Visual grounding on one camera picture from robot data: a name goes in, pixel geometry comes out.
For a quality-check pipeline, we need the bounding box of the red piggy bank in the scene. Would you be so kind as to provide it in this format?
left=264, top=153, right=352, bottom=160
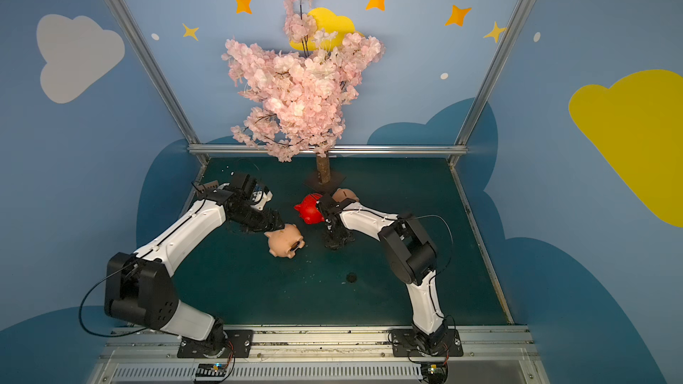
left=293, top=194, right=325, bottom=225

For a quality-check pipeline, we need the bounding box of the pink piggy bank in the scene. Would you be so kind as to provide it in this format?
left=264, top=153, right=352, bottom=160
left=264, top=224, right=305, bottom=259
left=333, top=188, right=359, bottom=203

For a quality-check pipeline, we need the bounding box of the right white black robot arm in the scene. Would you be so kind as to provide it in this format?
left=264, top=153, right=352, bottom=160
left=317, top=197, right=450, bottom=356

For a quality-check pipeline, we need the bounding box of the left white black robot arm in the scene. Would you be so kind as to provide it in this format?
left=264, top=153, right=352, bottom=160
left=101, top=184, right=284, bottom=358

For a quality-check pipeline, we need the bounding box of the brown toy scoop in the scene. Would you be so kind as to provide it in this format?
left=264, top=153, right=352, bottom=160
left=193, top=181, right=219, bottom=196

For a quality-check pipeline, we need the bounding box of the pink cherry blossom tree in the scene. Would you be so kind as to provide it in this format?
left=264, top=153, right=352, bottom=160
left=222, top=0, right=385, bottom=193

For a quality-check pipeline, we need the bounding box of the left controller board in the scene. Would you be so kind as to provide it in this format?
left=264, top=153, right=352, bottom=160
left=193, top=363, right=229, bottom=383

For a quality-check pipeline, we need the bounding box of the controller board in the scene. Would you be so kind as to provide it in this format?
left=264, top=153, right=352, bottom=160
left=193, top=363, right=229, bottom=383
left=421, top=364, right=448, bottom=384

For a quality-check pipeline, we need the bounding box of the right controller board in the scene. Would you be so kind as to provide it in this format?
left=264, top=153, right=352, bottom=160
left=421, top=364, right=448, bottom=384

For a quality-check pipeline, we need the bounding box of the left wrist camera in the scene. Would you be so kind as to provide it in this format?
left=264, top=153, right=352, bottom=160
left=228, top=172, right=273, bottom=211

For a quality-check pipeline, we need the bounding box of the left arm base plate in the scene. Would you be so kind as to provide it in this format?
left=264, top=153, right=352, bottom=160
left=177, top=329, right=254, bottom=359

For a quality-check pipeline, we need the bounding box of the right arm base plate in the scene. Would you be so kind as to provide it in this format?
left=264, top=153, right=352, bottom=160
left=389, top=328, right=464, bottom=358

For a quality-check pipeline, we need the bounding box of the aluminium mounting rail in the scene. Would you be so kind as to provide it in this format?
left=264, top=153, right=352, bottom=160
left=89, top=325, right=550, bottom=383

